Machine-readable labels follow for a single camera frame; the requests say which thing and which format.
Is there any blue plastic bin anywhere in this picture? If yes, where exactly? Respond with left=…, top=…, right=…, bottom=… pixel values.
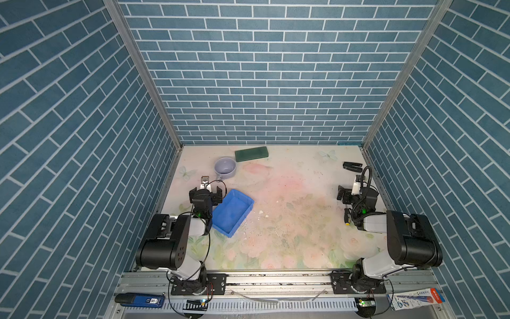
left=212, top=190, right=254, bottom=238

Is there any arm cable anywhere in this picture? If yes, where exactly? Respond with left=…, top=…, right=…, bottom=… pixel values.
left=350, top=165, right=395, bottom=316
left=167, top=179, right=228, bottom=319

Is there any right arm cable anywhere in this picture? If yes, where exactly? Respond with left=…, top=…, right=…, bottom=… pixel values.
left=350, top=165, right=395, bottom=316

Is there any blue black handheld device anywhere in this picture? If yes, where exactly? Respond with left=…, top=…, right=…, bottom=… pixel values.
left=114, top=292, right=165, bottom=308

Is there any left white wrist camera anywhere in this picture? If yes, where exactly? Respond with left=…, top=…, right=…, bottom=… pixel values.
left=200, top=175, right=211, bottom=191

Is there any red white packaged item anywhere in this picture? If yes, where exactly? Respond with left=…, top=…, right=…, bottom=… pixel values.
left=387, top=288, right=445, bottom=311

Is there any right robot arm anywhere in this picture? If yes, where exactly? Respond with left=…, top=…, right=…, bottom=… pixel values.
left=330, top=186, right=443, bottom=295

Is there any green rectangular block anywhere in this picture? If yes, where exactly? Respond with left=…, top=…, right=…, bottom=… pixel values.
left=235, top=146, right=269, bottom=162

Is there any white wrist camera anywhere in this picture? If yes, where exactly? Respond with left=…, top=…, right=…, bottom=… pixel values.
left=351, top=175, right=364, bottom=195
left=200, top=175, right=211, bottom=191

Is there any lavender mug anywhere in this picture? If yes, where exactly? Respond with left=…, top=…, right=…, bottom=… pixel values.
left=214, top=157, right=237, bottom=180

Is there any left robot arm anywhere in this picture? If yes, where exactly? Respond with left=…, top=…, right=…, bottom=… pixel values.
left=135, top=187, right=224, bottom=299

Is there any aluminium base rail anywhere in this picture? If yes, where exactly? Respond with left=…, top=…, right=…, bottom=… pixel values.
left=105, top=269, right=454, bottom=318

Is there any black stapler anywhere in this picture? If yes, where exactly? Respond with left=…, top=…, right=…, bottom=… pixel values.
left=343, top=162, right=363, bottom=173

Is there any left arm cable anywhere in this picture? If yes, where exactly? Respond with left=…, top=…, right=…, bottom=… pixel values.
left=167, top=179, right=228, bottom=319

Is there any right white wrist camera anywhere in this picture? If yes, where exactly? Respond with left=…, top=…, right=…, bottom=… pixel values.
left=351, top=175, right=364, bottom=195

